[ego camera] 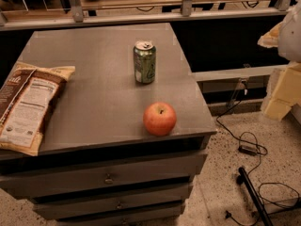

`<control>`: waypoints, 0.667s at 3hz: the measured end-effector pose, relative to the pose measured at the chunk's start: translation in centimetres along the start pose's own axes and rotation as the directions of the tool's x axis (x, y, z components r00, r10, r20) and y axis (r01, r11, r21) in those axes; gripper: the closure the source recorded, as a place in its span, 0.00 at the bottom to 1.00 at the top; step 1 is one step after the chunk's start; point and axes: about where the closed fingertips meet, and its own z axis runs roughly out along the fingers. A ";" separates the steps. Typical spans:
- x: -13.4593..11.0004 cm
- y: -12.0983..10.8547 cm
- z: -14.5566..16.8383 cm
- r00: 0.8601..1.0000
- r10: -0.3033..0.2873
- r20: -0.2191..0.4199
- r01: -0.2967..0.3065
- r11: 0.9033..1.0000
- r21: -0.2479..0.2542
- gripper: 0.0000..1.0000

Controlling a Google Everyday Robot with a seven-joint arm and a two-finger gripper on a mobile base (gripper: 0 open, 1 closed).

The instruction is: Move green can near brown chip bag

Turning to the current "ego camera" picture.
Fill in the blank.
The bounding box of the brown chip bag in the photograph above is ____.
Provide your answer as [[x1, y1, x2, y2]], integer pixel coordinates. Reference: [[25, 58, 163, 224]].
[[0, 62, 75, 156]]

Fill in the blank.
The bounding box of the top drawer knob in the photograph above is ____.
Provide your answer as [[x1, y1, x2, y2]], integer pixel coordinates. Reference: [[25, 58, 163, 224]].
[[104, 174, 114, 185]]

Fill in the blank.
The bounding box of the grey drawer cabinet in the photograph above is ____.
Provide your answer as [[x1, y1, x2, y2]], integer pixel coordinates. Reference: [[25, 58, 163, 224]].
[[0, 24, 215, 226]]

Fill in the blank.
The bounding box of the red apple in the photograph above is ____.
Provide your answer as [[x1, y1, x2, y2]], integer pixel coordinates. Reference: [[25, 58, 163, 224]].
[[143, 102, 177, 137]]

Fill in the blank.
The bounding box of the black power adapter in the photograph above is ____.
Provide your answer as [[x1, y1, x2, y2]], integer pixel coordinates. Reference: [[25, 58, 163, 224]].
[[238, 145, 257, 156]]

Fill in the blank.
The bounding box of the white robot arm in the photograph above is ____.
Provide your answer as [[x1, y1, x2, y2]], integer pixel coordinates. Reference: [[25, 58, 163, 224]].
[[258, 1, 301, 121]]

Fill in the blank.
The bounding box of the black cable on floor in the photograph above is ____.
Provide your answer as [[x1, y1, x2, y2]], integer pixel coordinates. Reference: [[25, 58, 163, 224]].
[[215, 88, 301, 226]]

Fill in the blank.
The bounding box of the black metal leg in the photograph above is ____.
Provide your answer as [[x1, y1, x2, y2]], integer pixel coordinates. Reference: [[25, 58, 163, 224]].
[[238, 167, 274, 226]]

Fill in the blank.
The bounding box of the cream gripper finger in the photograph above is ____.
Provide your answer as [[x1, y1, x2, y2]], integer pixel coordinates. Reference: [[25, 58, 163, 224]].
[[258, 23, 281, 48], [261, 62, 301, 121]]

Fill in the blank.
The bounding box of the green soda can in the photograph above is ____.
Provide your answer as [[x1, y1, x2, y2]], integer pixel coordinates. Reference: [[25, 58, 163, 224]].
[[134, 40, 156, 84]]

